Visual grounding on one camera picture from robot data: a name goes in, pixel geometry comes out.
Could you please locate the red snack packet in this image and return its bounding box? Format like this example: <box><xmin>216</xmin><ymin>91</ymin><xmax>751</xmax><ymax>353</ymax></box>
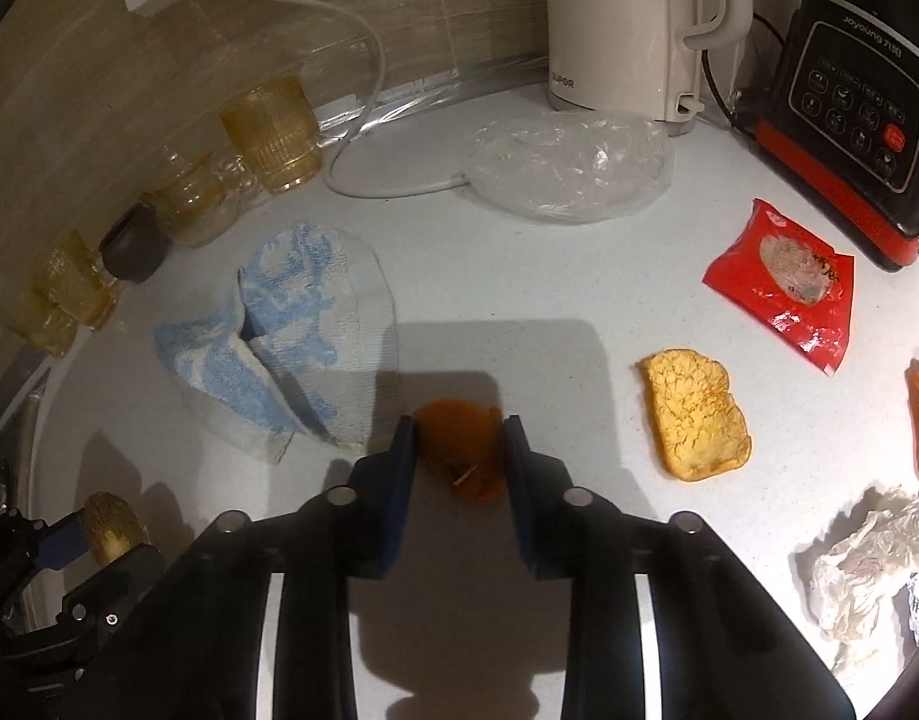
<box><xmin>704</xmin><ymin>199</ymin><xmax>855</xmax><ymax>377</ymax></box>

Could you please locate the red black blender base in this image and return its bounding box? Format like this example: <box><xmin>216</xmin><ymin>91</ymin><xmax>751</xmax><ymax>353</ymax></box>
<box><xmin>756</xmin><ymin>0</ymin><xmax>919</xmax><ymax>270</ymax></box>

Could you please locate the amber glass pair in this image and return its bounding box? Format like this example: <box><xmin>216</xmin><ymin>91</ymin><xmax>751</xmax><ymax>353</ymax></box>
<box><xmin>5</xmin><ymin>229</ymin><xmax>119</xmax><ymax>359</ymax></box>

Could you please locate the clear plastic wrap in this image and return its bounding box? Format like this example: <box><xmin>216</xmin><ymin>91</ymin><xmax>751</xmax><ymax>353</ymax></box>
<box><xmin>462</xmin><ymin>110</ymin><xmax>674</xmax><ymax>226</ymax></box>

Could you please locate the crumpled white tissue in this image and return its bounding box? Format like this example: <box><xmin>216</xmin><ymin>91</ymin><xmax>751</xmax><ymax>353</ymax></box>
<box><xmin>793</xmin><ymin>488</ymin><xmax>919</xmax><ymax>674</ymax></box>

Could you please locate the blue white cloth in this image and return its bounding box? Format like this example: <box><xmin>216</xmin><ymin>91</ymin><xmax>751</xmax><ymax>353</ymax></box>
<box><xmin>153</xmin><ymin>223</ymin><xmax>404</xmax><ymax>465</ymax></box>

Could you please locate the amber glass jar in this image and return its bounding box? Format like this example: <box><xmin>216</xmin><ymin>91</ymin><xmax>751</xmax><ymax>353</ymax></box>
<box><xmin>140</xmin><ymin>146</ymin><xmax>261</xmax><ymax>249</ymax></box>

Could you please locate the orange peel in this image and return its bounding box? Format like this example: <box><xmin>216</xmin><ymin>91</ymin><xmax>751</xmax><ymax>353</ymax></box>
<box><xmin>412</xmin><ymin>398</ymin><xmax>507</xmax><ymax>504</ymax></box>

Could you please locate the white power cable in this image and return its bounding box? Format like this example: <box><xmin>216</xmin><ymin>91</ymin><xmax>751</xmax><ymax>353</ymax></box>
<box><xmin>203</xmin><ymin>0</ymin><xmax>476</xmax><ymax>200</ymax></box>

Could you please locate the amber ribbed glass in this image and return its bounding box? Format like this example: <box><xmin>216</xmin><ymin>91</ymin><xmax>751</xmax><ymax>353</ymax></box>
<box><xmin>220</xmin><ymin>75</ymin><xmax>322</xmax><ymax>193</ymax></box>

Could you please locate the white electric kettle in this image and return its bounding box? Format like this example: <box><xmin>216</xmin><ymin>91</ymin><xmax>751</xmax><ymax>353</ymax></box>
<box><xmin>547</xmin><ymin>0</ymin><xmax>754</xmax><ymax>135</ymax></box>

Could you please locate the brown round nut shell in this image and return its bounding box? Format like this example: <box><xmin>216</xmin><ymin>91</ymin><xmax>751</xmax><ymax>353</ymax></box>
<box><xmin>82</xmin><ymin>493</ymin><xmax>150</xmax><ymax>567</ymax></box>

